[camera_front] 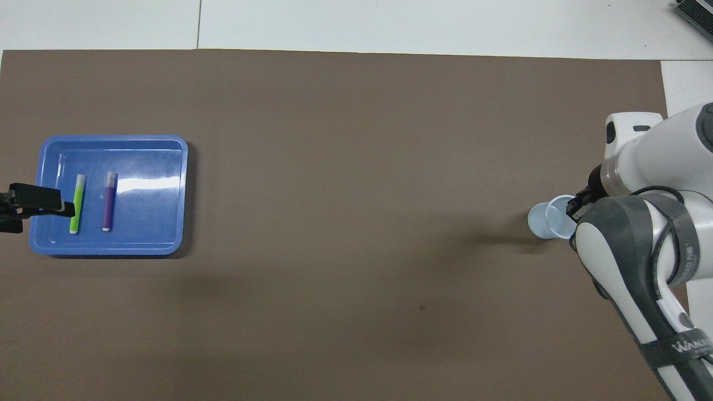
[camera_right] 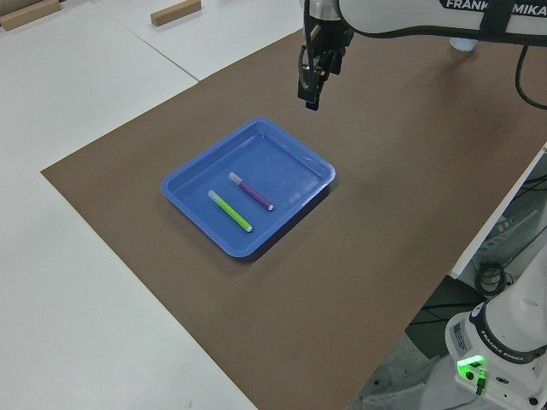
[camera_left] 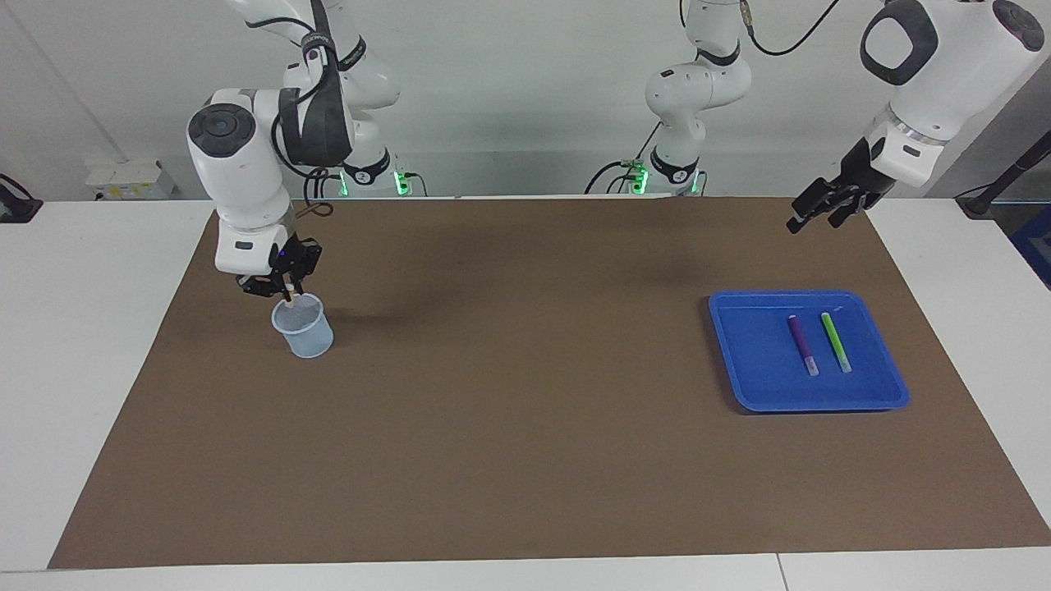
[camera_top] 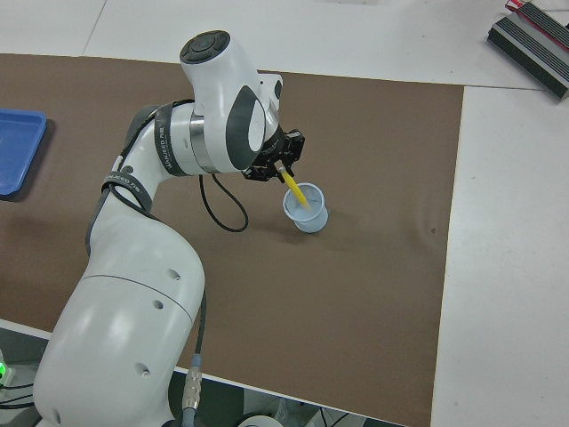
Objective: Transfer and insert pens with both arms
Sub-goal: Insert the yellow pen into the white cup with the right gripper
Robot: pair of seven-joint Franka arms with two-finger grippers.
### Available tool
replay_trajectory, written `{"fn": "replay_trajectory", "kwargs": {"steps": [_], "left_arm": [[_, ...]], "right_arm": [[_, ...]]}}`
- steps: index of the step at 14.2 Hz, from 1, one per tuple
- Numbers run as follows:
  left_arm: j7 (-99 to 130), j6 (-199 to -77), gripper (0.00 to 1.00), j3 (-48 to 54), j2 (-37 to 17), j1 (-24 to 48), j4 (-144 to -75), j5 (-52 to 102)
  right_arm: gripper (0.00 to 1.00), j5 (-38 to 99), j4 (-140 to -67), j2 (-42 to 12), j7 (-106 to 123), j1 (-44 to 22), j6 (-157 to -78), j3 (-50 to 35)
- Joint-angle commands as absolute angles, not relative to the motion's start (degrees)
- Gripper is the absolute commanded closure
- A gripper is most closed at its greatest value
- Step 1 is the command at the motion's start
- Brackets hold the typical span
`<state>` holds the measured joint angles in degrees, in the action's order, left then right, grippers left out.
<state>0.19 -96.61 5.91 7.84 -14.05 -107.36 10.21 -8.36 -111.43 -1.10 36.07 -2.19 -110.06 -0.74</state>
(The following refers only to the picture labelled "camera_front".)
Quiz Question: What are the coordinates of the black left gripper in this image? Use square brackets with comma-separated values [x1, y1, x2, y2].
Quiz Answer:
[0, 183, 76, 234]

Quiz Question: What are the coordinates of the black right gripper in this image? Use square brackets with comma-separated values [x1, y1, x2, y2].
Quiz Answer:
[565, 164, 605, 221]

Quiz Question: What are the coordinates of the green highlighter pen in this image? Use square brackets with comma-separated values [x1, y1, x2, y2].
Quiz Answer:
[69, 174, 86, 234]

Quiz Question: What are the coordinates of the purple highlighter pen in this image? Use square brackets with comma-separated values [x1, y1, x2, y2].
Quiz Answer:
[102, 172, 118, 232]

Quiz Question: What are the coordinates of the light blue mesh cup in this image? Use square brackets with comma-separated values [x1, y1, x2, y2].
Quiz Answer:
[528, 195, 580, 240]

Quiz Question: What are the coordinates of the blue plastic tray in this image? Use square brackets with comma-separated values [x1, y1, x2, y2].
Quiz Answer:
[28, 135, 189, 257]

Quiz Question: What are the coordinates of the dark ribbed device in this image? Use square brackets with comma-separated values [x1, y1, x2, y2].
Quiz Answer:
[673, 0, 713, 42]

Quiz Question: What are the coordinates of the brown table mat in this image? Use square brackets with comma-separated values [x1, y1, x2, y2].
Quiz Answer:
[0, 49, 702, 401]

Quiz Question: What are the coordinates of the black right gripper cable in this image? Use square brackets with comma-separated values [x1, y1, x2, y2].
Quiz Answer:
[635, 185, 687, 279]

